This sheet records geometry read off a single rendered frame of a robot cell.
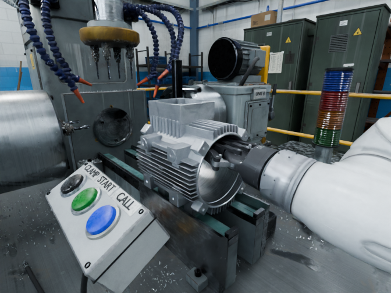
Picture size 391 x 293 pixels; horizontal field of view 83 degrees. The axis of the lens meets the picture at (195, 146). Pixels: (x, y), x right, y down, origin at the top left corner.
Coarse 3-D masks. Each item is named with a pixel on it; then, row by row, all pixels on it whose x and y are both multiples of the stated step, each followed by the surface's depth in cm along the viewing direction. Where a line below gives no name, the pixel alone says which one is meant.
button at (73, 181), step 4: (72, 176) 29; (76, 176) 29; (80, 176) 28; (68, 180) 28; (72, 180) 28; (76, 180) 28; (80, 180) 28; (64, 184) 28; (68, 184) 28; (72, 184) 27; (76, 184) 27; (64, 188) 27; (68, 188) 27; (72, 188) 27; (64, 192) 27; (68, 192) 27
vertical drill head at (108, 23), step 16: (96, 0) 65; (112, 0) 65; (96, 16) 66; (112, 16) 66; (80, 32) 65; (96, 32) 63; (112, 32) 63; (128, 32) 66; (96, 48) 72; (128, 48) 70; (96, 64) 74
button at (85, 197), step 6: (84, 192) 25; (90, 192) 25; (96, 192) 25; (78, 198) 25; (84, 198) 24; (90, 198) 24; (72, 204) 24; (78, 204) 24; (84, 204) 24; (90, 204) 24; (78, 210) 24
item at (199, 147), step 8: (144, 128) 52; (152, 128) 52; (240, 128) 47; (248, 136) 48; (200, 144) 39; (208, 144) 40; (200, 152) 39; (240, 192) 51; (192, 208) 43; (200, 208) 42
